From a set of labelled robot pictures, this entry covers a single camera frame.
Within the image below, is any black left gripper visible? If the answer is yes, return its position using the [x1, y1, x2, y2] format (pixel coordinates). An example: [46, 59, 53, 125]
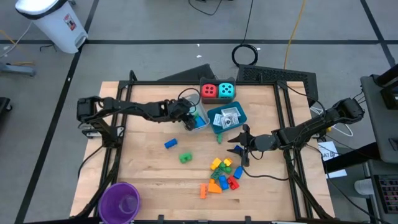
[167, 97, 198, 132]

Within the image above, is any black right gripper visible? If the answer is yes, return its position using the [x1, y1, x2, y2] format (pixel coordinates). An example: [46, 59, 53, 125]
[226, 123, 280, 167]

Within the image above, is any green round-stud toy block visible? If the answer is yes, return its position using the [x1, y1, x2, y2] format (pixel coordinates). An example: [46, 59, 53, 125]
[219, 162, 233, 175]

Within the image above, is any yellow toy block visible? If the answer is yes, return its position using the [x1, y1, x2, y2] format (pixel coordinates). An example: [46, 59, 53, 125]
[210, 157, 223, 171]

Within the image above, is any light green toy block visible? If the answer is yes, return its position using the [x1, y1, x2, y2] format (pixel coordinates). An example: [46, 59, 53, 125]
[178, 151, 193, 165]

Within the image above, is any smoky translucent plastic bin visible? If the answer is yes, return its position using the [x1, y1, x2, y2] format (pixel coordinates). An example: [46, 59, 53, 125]
[199, 77, 237, 105]

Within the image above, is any red foam die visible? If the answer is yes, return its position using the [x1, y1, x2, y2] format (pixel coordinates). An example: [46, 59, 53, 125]
[201, 83, 218, 100]

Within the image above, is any red toy block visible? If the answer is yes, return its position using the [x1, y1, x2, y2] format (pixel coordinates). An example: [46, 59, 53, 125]
[226, 175, 241, 190]

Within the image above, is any dark green brick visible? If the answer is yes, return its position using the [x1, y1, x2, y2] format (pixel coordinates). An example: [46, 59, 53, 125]
[210, 167, 224, 180]

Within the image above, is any large blue toy block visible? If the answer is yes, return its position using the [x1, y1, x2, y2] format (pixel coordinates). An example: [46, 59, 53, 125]
[218, 175, 230, 191]

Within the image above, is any teal foam die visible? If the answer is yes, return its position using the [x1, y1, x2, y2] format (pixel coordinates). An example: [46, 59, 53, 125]
[218, 82, 235, 99]

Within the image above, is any orange sloped toy block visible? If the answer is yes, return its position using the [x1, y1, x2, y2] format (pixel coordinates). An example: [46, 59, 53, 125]
[207, 177, 223, 195]

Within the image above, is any light grey plastic bin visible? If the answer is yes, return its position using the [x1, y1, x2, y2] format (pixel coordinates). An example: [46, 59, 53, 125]
[177, 93, 211, 133]

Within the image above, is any teal plastic bin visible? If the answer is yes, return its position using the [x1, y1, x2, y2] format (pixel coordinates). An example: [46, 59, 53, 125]
[206, 101, 248, 135]

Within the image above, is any black flat panel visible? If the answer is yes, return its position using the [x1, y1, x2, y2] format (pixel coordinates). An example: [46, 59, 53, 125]
[157, 63, 218, 83]

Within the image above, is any white paper sheet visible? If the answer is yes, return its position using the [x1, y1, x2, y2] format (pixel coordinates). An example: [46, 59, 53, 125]
[317, 141, 348, 180]

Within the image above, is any black cart base beam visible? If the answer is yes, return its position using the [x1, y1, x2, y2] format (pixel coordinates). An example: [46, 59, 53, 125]
[322, 142, 381, 174]

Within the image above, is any purple plastic bucket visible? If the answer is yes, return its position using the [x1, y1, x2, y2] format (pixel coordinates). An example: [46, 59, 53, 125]
[98, 181, 141, 224]

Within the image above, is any white paper roll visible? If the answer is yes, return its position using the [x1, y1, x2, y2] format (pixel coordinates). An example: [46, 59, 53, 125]
[354, 178, 376, 196]

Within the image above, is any grey equipment cart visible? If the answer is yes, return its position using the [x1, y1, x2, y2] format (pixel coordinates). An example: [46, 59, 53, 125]
[359, 63, 398, 165]

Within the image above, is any black keyboard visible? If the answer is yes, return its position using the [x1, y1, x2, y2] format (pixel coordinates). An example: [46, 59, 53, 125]
[374, 174, 398, 215]

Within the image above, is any white pedal trash can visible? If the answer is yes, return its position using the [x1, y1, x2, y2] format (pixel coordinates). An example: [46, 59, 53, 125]
[14, 0, 90, 54]

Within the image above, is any grey stand foot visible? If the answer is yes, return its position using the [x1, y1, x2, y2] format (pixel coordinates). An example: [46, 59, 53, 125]
[0, 60, 36, 77]

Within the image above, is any black caster base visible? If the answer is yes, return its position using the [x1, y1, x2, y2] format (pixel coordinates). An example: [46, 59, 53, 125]
[0, 96, 13, 113]

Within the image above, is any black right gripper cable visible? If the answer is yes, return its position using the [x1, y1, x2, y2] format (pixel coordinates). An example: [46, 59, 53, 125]
[241, 155, 294, 182]

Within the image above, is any black aluminium table frame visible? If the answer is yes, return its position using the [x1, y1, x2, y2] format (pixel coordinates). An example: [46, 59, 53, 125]
[70, 70, 336, 224]

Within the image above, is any white cable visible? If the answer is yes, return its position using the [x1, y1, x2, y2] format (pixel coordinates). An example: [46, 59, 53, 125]
[310, 105, 354, 138]

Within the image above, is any black coiled cable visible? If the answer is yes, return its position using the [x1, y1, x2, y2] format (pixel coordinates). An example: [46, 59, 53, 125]
[231, 0, 259, 67]

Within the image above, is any black floor cable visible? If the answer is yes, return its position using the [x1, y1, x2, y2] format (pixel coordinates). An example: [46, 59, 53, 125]
[188, 0, 224, 16]

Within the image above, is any yellow cable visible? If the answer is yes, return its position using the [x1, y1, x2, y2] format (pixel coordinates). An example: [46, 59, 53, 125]
[283, 0, 308, 70]

